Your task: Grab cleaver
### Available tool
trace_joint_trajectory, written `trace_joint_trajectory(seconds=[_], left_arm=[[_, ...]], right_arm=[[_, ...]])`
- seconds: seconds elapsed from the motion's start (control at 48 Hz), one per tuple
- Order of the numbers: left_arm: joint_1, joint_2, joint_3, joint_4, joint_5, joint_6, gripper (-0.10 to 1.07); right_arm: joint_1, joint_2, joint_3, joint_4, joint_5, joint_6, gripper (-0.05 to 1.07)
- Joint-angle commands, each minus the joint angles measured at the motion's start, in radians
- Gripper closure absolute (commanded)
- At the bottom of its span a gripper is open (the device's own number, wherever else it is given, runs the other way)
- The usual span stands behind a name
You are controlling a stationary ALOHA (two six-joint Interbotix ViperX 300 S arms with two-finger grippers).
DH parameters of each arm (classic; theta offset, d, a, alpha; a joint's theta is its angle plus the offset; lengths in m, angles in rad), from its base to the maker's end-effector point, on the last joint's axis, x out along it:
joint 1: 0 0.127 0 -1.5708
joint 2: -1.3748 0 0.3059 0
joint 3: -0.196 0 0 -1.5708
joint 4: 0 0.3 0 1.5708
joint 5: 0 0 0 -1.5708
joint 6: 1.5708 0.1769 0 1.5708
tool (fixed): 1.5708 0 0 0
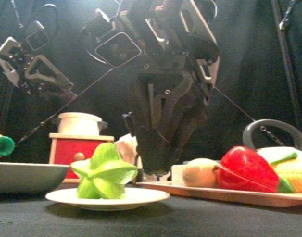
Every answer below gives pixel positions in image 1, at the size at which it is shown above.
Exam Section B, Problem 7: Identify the cream toy pot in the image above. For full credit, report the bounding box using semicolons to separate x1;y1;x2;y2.
51;111;109;137

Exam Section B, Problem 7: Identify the wooden tray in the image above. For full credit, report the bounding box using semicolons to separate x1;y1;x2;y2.
136;181;302;208

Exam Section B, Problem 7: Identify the slanted dark frame pole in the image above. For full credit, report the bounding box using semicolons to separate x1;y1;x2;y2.
270;0;302;134

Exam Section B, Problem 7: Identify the grey ring handle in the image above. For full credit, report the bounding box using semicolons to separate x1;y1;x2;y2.
242;118;302;165

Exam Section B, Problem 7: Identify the green toy star fruit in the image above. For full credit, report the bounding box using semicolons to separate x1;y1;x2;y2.
69;142;140;200

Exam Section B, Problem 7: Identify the black knife handle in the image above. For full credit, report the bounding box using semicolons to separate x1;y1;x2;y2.
121;112;137;137

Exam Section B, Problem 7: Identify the yellow toy corn cob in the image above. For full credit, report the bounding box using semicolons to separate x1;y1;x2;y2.
268;151;302;194

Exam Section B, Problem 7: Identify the beige wooden knife block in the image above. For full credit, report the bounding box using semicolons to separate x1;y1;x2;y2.
113;132;140;169

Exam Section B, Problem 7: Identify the thin diagonal brace wire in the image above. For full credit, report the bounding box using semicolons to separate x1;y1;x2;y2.
16;68;116;145
214;87;258;122

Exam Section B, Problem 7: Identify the red toy bell pepper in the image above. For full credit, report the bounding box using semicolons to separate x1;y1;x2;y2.
215;145;280;194

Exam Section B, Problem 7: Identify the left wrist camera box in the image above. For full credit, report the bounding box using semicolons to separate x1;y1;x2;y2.
24;20;52;52

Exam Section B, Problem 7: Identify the small white plate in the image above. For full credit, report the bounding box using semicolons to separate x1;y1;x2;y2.
44;186;172;212

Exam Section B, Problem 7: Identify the orange toy with green cap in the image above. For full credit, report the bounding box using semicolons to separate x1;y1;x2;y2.
0;131;16;163

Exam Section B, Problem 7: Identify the tan toy potato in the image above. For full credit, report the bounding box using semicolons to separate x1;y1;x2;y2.
180;157;222;189

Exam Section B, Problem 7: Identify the red wooden box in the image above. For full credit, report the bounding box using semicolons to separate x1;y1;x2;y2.
47;132;116;184

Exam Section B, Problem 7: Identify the grey bowl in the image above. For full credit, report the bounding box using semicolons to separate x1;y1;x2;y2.
0;161;72;195

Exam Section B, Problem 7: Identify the white toy block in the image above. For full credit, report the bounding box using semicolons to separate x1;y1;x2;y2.
170;164;188;187

